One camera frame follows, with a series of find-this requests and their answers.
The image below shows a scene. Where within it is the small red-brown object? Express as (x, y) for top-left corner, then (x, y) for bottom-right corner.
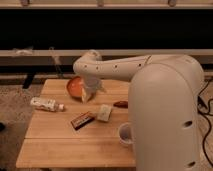
(113, 101), (128, 108)

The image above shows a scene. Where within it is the brown chocolate bar box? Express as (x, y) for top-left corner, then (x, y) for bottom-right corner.
(71, 112), (95, 130)

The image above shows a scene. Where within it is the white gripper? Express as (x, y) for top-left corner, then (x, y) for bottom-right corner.
(82, 77), (105, 103)

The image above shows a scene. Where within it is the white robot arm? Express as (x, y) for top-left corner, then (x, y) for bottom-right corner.
(73, 50), (204, 171)

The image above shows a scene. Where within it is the clear plastic bottle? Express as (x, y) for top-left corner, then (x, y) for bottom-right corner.
(30, 97), (65, 112)

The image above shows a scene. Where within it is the black cable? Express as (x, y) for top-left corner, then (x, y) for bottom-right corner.
(197, 79), (213, 168)

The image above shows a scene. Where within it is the orange bowl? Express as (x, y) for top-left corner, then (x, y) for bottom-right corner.
(66, 76), (83, 98)

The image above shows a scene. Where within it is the grey metal rail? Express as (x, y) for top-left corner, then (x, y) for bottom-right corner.
(0, 49), (213, 67)

